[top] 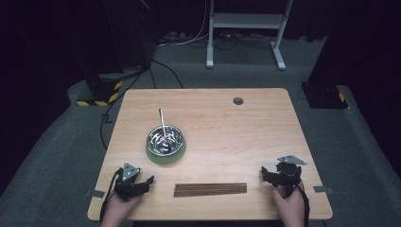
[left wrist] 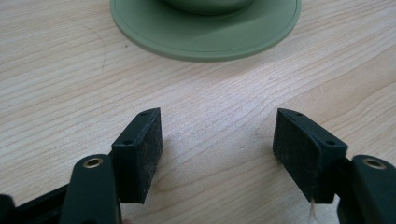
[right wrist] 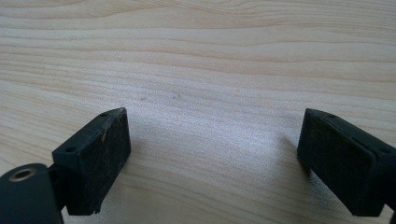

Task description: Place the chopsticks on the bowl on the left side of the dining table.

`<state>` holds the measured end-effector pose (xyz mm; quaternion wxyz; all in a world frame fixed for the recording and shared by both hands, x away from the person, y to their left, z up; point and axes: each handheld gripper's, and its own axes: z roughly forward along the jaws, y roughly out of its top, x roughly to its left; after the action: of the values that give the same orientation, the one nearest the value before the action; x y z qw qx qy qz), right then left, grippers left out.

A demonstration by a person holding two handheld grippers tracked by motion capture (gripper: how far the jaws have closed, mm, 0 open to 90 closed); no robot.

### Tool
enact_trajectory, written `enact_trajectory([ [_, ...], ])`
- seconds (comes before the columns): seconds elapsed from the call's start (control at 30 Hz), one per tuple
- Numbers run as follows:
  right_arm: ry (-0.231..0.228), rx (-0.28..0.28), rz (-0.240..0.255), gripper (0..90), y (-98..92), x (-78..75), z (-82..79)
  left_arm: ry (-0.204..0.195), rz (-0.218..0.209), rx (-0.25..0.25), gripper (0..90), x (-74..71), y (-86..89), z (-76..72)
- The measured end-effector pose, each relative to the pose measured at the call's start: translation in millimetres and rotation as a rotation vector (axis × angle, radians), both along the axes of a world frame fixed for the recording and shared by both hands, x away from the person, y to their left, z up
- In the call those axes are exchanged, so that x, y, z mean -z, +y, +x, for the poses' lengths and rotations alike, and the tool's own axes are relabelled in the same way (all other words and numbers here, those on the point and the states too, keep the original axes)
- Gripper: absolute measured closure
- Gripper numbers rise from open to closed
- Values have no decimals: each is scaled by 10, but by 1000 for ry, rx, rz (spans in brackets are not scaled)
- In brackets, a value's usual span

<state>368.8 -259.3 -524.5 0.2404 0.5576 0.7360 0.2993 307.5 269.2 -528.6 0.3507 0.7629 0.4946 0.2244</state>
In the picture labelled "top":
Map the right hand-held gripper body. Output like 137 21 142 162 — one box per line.
268 154 307 199

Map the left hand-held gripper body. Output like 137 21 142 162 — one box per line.
113 161 151 201

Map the metal bowl with green base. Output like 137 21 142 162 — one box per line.
145 124 187 166

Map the row of brown chopsticks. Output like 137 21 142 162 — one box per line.
173 183 249 199

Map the person's left hand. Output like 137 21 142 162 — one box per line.
99 191 144 227

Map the person's right hand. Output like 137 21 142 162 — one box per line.
270 184 306 227

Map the grey tape strip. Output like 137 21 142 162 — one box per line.
84 189 106 199
312 185 335 195

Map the metal spoon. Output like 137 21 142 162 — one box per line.
158 108 173 151

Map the black yellow striped stand base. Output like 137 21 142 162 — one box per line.
76 74 125 108
300 81 351 111

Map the dark power strip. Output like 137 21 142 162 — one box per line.
158 30 194 44

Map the white metal stand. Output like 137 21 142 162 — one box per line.
205 0 295 71

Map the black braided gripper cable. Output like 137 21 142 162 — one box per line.
294 178 312 227
99 167 125 225

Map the long black floor cable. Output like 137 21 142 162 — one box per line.
99 67 149 150

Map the looped black floor cable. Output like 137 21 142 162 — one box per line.
213 31 241 51

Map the white floor cable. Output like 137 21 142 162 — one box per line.
155 0 210 49

